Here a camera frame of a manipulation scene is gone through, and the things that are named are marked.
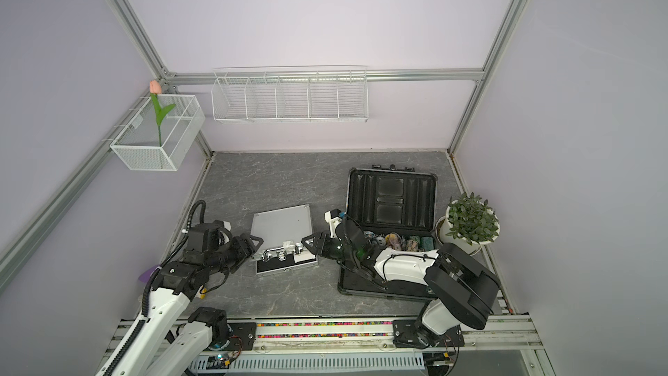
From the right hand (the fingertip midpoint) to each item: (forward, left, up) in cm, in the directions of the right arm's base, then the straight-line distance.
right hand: (303, 243), depth 79 cm
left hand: (-2, +13, +1) cm, 13 cm away
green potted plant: (+5, -52, +5) cm, 53 cm away
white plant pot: (+5, -45, +2) cm, 45 cm away
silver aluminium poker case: (+5, +8, -1) cm, 9 cm away
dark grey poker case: (+19, -27, -6) cm, 33 cm away
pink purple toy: (-6, +53, -12) cm, 55 cm away
